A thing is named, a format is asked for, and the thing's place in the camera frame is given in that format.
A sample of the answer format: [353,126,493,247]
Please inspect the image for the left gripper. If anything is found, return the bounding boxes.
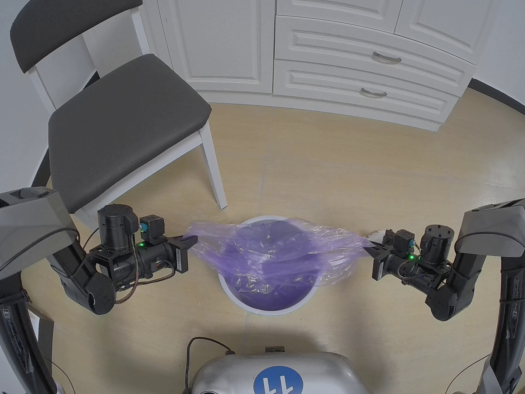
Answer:
[135,235,201,280]

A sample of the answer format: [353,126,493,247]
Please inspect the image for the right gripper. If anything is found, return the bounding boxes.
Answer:
[362,241,420,283]

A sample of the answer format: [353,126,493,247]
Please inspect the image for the purple plastic bag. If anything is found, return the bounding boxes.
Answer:
[185,216,372,310]

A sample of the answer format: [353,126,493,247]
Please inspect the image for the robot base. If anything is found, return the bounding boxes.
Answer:
[193,345,370,394]

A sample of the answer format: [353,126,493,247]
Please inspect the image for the white trash bin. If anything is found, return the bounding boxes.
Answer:
[217,215,321,316]

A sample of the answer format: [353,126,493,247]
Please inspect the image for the white chair grey cushions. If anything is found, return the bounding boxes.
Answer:
[9,0,228,231]

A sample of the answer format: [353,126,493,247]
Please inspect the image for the white wardrobe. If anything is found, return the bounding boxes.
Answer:
[139,0,504,132]

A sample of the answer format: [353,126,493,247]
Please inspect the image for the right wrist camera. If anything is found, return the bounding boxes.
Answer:
[383,228,417,257]

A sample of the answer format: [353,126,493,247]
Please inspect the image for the black cable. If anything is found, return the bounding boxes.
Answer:
[185,337,235,394]

